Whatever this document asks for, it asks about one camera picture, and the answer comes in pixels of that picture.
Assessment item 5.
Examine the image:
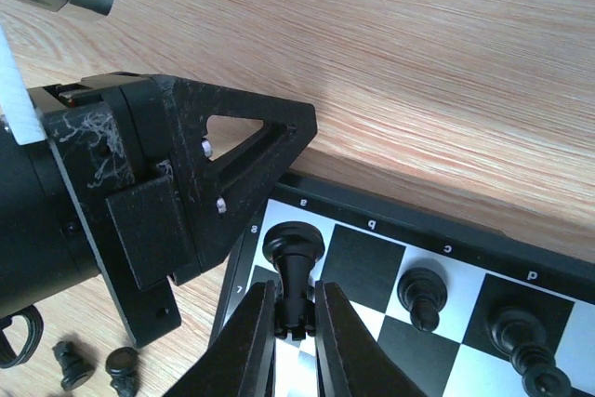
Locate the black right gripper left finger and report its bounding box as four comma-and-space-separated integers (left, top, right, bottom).
165, 281, 275, 397

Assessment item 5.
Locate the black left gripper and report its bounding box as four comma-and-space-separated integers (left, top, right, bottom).
1, 73, 191, 347

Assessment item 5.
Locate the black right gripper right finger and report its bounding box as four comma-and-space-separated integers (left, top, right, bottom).
314, 281, 424, 396

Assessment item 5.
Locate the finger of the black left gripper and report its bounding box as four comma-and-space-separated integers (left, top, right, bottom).
153, 74, 317, 285

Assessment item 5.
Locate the black chess rook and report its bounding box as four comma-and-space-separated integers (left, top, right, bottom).
262, 221, 325, 341

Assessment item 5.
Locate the black chess piece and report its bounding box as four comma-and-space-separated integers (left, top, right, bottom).
105, 347, 139, 397

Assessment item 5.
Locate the black chess bishop on board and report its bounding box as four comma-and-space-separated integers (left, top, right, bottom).
397, 267, 448, 333

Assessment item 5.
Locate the black chess knight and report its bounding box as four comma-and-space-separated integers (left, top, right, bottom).
52, 341, 95, 391

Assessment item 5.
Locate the black chess king on board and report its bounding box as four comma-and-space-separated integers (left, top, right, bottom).
488, 307, 572, 397

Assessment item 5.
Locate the black and grey chessboard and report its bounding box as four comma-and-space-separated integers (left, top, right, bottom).
214, 174, 594, 396

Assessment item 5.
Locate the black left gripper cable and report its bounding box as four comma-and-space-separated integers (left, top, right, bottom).
0, 306, 46, 368

